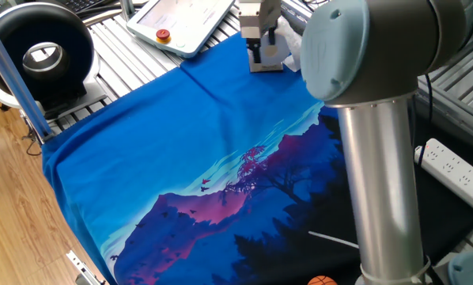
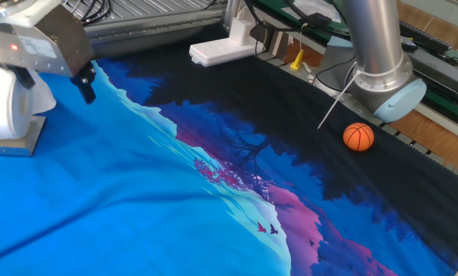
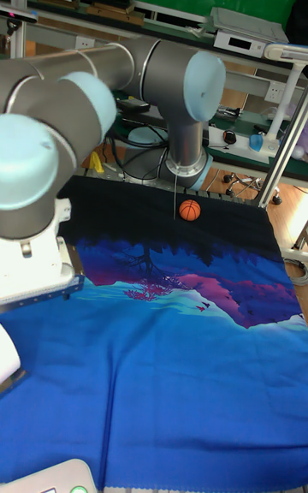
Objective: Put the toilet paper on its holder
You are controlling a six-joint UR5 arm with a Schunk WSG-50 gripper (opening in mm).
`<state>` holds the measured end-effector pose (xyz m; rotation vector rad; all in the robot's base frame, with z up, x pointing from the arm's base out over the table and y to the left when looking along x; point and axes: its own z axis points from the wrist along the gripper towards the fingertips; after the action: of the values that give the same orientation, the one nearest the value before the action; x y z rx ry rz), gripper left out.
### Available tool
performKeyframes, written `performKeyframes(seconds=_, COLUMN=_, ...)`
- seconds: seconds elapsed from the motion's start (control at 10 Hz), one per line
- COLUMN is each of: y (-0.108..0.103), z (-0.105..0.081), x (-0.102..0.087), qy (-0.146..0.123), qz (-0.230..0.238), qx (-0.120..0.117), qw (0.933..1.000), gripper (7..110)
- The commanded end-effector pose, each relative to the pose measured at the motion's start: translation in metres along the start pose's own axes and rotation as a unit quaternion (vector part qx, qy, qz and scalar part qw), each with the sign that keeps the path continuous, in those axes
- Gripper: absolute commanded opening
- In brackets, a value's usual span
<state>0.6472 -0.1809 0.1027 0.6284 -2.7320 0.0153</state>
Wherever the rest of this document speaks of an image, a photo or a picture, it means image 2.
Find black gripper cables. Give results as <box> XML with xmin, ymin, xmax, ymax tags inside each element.
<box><xmin>244</xmin><ymin>0</ymin><xmax>358</xmax><ymax>93</ymax></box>

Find grey Schunk gripper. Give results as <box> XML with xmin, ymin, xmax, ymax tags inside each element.
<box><xmin>0</xmin><ymin>3</ymin><xmax>98</xmax><ymax>105</ymax></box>

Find small orange basketball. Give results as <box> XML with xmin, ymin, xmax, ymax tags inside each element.
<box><xmin>342</xmin><ymin>122</ymin><xmax>375</xmax><ymax>153</ymax></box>

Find white power strip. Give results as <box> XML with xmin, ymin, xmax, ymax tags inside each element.
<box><xmin>188</xmin><ymin>7</ymin><xmax>267</xmax><ymax>67</ymax></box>

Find blue landscape print tablecloth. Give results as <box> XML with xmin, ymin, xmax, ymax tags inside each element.
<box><xmin>0</xmin><ymin>44</ymin><xmax>458</xmax><ymax>276</ymax></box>

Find black pendant cables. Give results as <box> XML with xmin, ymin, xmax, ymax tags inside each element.
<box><xmin>64</xmin><ymin>0</ymin><xmax>113</xmax><ymax>26</ymax></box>

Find white toilet paper roll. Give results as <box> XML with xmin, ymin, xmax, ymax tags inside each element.
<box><xmin>0</xmin><ymin>57</ymin><xmax>57</xmax><ymax>141</ymax></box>

